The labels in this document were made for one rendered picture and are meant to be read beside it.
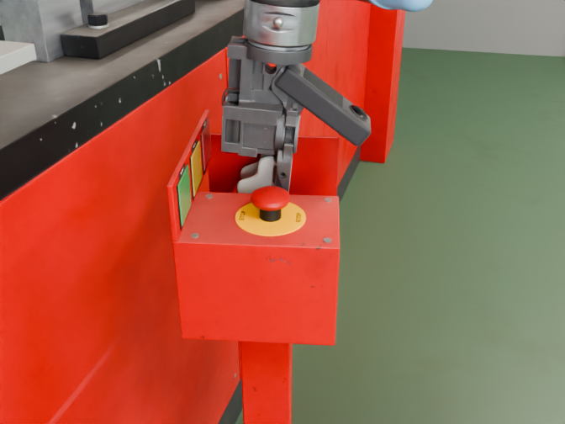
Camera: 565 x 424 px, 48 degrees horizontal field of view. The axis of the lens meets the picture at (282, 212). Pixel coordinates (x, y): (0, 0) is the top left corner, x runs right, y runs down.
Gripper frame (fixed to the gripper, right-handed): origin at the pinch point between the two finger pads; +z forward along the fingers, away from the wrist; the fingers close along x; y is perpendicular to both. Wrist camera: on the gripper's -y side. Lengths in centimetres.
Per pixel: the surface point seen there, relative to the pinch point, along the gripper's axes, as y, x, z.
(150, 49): 20.1, -18.0, -12.6
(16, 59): 16.0, 29.4, -25.1
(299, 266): -2.4, 15.0, -2.8
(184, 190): 9.5, 11.6, -7.8
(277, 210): 0.4, 10.6, -6.1
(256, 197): 2.5, 10.7, -7.4
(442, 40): -87, -355, 61
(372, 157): -31, -175, 69
